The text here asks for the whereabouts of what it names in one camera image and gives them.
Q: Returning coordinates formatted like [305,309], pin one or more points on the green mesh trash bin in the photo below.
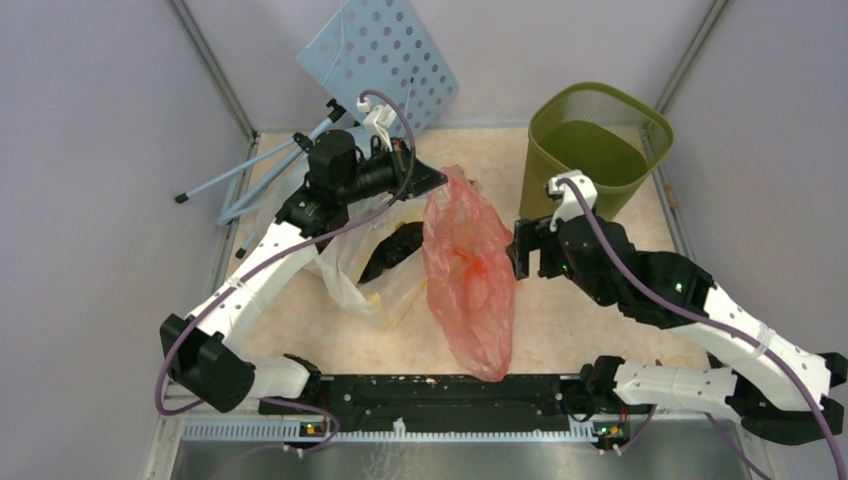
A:
[608,135]

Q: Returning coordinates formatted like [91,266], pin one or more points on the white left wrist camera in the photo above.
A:
[378,119]

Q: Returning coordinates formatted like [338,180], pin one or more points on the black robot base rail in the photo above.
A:
[519,403]

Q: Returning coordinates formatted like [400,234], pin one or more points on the red translucent trash bag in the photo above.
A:
[470,282]

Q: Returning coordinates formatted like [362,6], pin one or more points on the light blue perforated music stand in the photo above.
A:
[377,45]

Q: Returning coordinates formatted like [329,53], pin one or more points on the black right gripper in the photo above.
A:
[531,235]

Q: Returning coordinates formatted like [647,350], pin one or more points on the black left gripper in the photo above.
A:
[425,177]

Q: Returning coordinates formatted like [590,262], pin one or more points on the wooden block by wall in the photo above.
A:
[670,197]

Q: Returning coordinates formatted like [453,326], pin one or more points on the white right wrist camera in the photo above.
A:
[575,193]

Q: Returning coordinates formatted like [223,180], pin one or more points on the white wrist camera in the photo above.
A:
[378,119]
[575,193]

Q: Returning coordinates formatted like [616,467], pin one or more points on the large translucent white plastic bag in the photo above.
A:
[375,286]

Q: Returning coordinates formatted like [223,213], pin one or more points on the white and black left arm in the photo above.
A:
[336,187]

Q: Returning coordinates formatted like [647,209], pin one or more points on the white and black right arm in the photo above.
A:
[756,378]

